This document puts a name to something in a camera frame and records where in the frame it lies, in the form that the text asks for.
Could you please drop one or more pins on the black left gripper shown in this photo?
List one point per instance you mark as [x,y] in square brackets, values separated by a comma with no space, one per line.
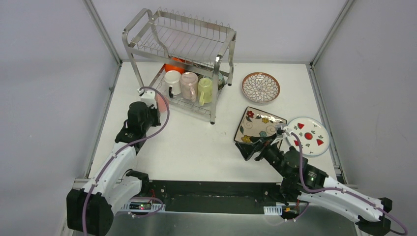
[154,115]

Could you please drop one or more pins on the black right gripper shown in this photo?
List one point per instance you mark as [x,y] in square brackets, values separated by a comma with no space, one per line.
[248,149]

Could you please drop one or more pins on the pink ceramic mug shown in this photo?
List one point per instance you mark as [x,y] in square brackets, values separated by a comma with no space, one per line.
[162,107]

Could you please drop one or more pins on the square flower pattern plate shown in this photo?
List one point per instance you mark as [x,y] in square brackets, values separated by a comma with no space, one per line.
[256,123]

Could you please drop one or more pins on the small clear glass cup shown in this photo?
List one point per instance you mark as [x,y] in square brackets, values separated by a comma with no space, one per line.
[172,81]

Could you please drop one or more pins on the translucent pink glass mug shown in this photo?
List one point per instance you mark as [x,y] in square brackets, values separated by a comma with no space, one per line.
[189,86]

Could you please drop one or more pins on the orange plastic bowl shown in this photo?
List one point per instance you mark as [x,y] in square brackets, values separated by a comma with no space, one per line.
[169,67]

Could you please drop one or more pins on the pale yellow ceramic mug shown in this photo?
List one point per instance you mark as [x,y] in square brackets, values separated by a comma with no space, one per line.
[205,87]

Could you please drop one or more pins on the stainless steel dish rack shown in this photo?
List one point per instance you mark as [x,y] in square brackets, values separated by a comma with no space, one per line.
[207,48]

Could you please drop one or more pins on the mint green ceramic bowl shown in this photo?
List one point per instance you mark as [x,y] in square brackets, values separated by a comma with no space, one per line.
[221,81]

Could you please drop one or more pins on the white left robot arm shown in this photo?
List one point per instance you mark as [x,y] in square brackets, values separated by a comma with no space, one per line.
[91,209]

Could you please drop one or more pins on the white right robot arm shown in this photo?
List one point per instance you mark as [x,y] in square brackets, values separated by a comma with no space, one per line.
[306,183]

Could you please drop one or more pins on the round floral pattern plate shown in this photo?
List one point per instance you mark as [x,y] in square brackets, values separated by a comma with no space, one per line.
[260,87]

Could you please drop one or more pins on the watermelon pattern round plate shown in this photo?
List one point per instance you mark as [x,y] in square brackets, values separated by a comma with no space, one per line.
[312,134]

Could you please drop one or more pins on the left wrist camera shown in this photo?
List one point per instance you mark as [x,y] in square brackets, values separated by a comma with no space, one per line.
[148,97]

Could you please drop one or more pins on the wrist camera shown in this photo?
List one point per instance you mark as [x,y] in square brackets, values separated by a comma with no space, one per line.
[281,128]
[148,97]

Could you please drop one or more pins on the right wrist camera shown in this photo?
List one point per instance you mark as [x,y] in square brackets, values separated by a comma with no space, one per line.
[281,128]

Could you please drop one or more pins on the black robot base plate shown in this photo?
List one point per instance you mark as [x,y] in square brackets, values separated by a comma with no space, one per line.
[216,197]

